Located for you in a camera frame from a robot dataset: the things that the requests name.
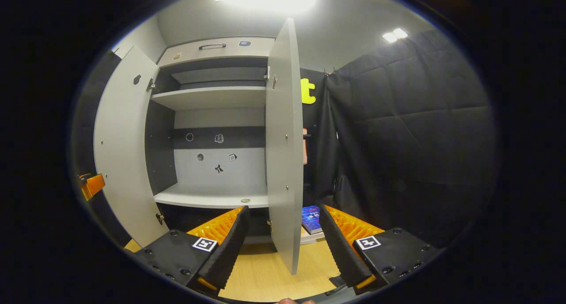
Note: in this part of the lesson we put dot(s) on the grey cabinet door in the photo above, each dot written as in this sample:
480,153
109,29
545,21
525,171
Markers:
285,162
124,153

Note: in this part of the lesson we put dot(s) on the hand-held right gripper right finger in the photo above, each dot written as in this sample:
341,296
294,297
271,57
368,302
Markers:
342,251

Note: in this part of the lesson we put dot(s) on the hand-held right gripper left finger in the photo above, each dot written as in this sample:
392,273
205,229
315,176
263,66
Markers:
230,251

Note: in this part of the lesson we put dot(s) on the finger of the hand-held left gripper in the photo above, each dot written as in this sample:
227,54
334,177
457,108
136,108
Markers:
93,185

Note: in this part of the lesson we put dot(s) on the blue book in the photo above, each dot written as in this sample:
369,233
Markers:
311,218

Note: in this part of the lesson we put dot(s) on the beige book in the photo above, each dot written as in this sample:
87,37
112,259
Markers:
314,237

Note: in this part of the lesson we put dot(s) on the grey double-door shoe cabinet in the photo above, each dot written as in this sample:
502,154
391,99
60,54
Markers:
212,171

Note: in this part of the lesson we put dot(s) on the grey cabinet shelf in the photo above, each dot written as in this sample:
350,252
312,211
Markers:
212,97
212,197

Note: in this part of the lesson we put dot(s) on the black backdrop cloth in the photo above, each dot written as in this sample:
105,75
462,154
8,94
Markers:
398,140

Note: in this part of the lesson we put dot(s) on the small ceiling light panel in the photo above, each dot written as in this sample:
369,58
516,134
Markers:
395,35

